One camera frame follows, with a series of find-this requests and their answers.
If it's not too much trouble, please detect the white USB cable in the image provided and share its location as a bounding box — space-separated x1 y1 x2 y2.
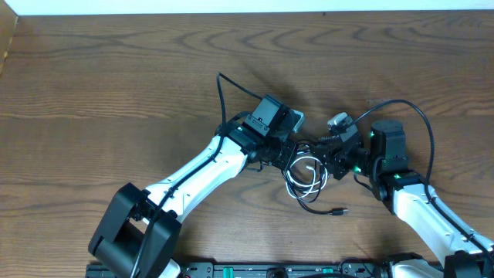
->
284 152 329 201

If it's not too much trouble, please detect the black USB cable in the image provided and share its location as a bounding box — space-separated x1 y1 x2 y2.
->
280 141 349 216

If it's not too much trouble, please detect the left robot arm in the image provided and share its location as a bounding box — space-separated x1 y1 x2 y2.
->
88 96 305 277

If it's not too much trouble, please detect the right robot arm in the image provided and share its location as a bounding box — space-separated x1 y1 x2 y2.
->
313 114 493 277

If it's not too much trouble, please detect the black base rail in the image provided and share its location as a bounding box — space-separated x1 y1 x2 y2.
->
160 258 391 278

